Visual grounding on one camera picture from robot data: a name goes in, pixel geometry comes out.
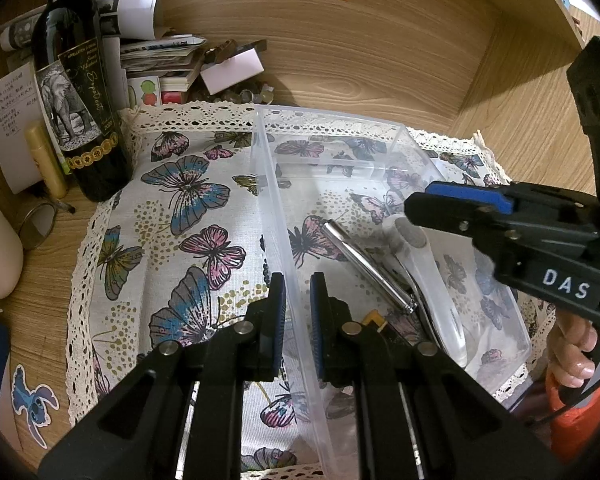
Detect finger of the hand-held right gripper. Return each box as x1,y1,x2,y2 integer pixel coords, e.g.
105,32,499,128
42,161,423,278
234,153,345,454
404,192,600,256
425,181,598,213

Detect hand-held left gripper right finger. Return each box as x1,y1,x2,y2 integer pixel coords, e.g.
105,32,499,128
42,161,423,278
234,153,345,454
310,272,566,480

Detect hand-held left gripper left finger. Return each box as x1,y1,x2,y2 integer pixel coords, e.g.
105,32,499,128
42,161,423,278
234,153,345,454
37,272,287,480

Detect silver metal tube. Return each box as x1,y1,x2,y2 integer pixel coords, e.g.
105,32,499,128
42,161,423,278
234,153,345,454
322,220,420,314

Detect white pocket tool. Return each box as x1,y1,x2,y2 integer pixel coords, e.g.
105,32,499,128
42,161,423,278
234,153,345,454
409,240,469,367

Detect clear plastic box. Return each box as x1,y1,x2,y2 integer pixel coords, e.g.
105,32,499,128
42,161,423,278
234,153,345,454
252,105,533,480

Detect person's right hand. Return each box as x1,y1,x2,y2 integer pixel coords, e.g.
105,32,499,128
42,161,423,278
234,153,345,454
547,310,599,389

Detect butterfly print lace cloth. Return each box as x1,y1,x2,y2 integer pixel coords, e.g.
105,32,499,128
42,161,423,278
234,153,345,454
65,100,561,480

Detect orange cloth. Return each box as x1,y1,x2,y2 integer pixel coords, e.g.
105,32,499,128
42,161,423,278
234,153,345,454
545,375,600,467

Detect wooden shelf unit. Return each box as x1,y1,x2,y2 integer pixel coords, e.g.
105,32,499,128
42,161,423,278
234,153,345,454
0,0,600,171

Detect dark wine bottle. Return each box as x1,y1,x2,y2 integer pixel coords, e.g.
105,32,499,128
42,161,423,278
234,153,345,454
32,0,134,204

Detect pale pink paper pad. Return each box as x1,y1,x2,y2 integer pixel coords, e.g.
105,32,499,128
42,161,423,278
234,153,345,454
200,50,264,95

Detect blue cartoon sticker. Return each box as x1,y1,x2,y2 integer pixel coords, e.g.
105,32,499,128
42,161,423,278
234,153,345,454
11,365,61,449

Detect green and red sticker sheet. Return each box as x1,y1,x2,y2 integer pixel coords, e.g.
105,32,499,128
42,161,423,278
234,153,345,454
127,75,189,107

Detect round metal-rimmed mirror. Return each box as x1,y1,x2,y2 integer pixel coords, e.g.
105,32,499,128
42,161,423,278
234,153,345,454
19,200,76,252

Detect beige lip balm tube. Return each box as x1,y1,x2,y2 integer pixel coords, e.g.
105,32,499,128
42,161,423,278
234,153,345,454
24,125,69,200

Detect stack of books and papers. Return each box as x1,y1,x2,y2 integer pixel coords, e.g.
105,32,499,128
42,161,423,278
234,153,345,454
119,34,208,92

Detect white handwritten note sheet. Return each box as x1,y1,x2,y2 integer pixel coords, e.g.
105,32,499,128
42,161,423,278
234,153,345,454
0,62,49,195

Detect rolled magazines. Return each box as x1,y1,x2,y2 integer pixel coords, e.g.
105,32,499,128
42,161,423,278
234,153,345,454
0,0,161,52

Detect black cable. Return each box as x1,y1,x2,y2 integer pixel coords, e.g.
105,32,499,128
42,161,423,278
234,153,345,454
510,355,600,418

